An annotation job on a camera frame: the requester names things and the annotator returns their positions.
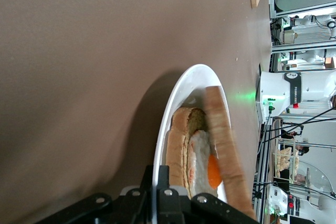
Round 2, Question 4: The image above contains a black cable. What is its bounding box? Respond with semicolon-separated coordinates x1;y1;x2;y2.
258;107;336;146

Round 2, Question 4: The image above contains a white round plate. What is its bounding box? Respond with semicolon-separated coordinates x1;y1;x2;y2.
152;63;234;205

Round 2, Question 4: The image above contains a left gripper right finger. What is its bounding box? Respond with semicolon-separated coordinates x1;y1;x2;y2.
156;165;185;224

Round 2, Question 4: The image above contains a light brown bread slice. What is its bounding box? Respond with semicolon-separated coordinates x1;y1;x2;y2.
204;86;257;221

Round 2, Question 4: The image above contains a fried egg toy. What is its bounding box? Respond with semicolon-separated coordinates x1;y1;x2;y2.
189;129;224;197

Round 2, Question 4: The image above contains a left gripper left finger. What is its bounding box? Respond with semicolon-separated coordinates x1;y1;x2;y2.
123;165;154;224

